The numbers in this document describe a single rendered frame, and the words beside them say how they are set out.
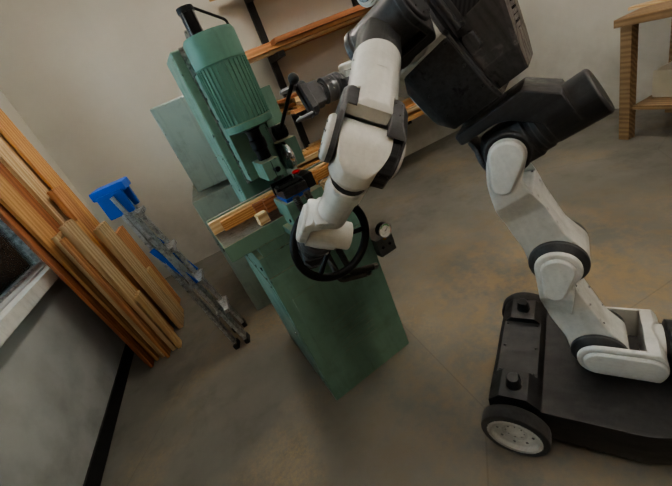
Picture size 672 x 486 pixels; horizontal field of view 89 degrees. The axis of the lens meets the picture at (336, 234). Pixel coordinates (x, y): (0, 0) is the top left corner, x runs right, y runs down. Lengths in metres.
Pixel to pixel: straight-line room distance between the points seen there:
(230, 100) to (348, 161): 0.76
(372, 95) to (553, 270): 0.72
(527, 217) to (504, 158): 0.20
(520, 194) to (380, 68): 0.53
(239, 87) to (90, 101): 2.54
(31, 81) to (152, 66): 0.89
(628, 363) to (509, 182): 0.64
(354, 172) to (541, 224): 0.64
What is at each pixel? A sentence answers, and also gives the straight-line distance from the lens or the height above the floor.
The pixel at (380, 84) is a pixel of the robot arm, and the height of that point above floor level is 1.24.
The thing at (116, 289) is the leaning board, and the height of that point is 0.58.
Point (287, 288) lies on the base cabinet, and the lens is 1.31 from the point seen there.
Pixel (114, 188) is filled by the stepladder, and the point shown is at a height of 1.14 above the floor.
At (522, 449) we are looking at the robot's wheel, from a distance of 1.44.
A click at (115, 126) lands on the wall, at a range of 3.65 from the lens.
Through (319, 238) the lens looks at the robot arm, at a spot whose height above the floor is 0.99.
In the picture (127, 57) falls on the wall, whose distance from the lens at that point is 3.65.
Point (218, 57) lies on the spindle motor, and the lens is 1.24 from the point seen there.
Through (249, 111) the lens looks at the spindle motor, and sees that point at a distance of 1.24.
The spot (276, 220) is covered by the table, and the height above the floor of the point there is 0.90.
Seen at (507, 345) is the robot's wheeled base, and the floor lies 0.19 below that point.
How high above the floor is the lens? 1.31
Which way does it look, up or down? 26 degrees down
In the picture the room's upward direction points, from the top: 23 degrees counter-clockwise
